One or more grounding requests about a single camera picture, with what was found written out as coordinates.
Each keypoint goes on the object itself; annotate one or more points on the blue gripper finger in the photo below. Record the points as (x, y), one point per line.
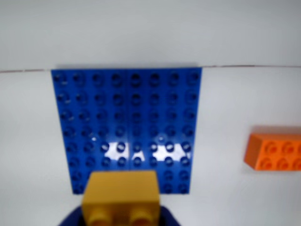
(169, 217)
(70, 217)

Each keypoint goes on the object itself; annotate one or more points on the yellow 2x2 block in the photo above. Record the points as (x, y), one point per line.
(120, 188)

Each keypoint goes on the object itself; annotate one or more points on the orange 2x4 block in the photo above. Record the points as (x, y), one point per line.
(272, 153)

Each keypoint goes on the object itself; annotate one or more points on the blue 8x8 baseplate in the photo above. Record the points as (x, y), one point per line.
(127, 108)

